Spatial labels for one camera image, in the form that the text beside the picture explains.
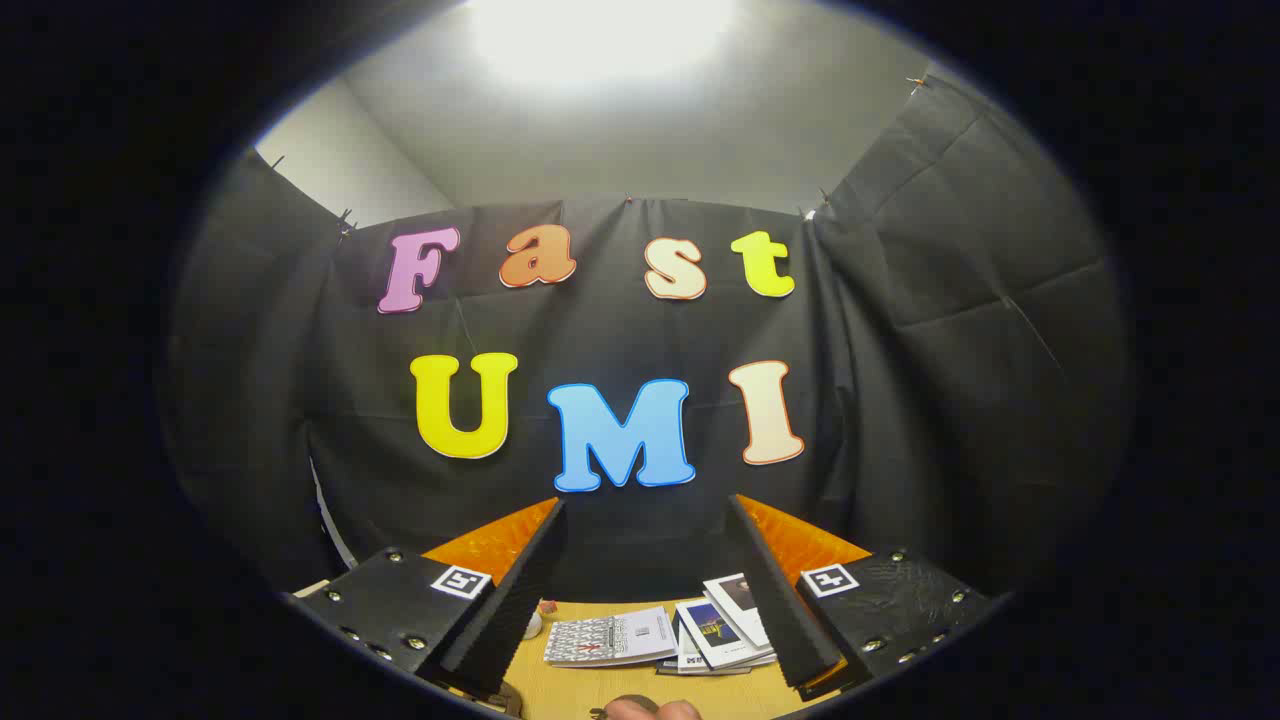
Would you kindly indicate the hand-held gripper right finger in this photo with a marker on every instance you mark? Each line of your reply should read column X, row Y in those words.
column 782, row 612

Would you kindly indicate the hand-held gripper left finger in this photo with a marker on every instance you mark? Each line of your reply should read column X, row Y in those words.
column 508, row 612

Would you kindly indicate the white duck plush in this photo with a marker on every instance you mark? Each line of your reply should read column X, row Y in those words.
column 533, row 627

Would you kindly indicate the white book black print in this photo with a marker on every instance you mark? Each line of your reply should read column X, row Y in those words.
column 692, row 656

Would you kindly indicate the grey patterned white book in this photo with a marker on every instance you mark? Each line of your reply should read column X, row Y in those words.
column 610, row 640

